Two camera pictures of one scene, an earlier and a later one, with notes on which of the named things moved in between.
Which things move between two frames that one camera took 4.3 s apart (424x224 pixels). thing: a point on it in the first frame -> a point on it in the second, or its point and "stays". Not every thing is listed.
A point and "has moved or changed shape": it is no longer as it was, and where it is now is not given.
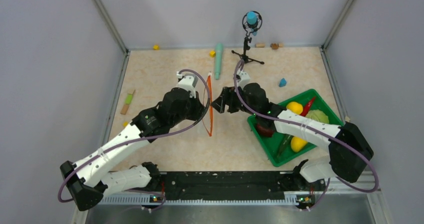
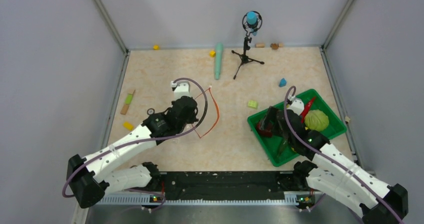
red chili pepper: [305, 109] stays
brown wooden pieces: [275, 46] stays
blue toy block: [282, 82] stays
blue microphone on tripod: [251, 22] stays
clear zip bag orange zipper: [207, 112] has moved or changed shape
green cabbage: [317, 115] stays
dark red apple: [265, 129] stays
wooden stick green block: [128, 101] stays
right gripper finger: [231, 99] -> [282, 130]
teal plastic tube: [219, 49] stays
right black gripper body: [242, 95] -> [290, 139]
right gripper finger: [219, 104] -> [268, 122]
